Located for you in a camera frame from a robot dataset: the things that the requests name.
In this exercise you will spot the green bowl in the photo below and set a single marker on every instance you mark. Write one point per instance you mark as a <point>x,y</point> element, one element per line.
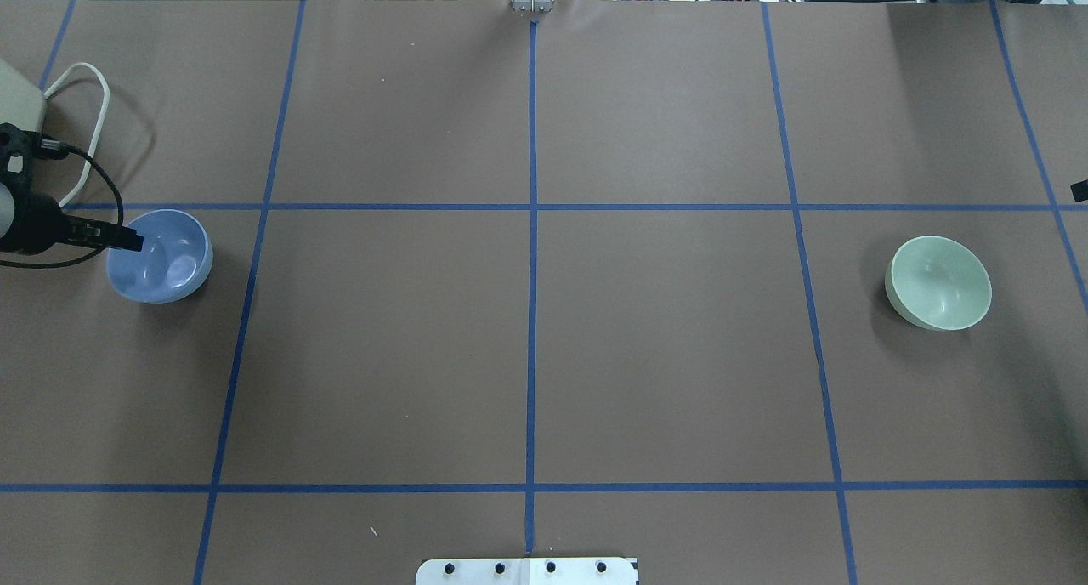
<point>937,284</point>

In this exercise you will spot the cream toaster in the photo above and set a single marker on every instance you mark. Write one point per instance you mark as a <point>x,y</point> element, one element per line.
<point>22,103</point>

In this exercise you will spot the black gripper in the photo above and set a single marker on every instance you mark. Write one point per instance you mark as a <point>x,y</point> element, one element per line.
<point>36,224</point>

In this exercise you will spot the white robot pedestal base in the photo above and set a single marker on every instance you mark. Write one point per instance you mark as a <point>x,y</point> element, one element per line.
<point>526,570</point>

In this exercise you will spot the blue bowl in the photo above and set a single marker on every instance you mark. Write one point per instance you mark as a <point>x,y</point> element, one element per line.
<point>176,260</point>

